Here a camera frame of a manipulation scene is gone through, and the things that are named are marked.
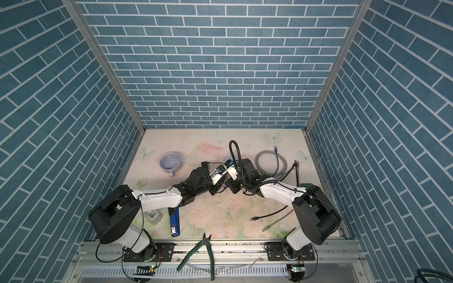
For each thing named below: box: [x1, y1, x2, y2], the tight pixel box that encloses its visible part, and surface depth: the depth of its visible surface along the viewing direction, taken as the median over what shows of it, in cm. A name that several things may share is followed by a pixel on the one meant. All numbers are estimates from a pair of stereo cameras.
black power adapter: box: [200, 161, 210, 171], surface depth 103 cm
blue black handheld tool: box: [168, 207, 181, 238], surface depth 82 cm
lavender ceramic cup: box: [159, 152, 182, 178], surface depth 100 cm
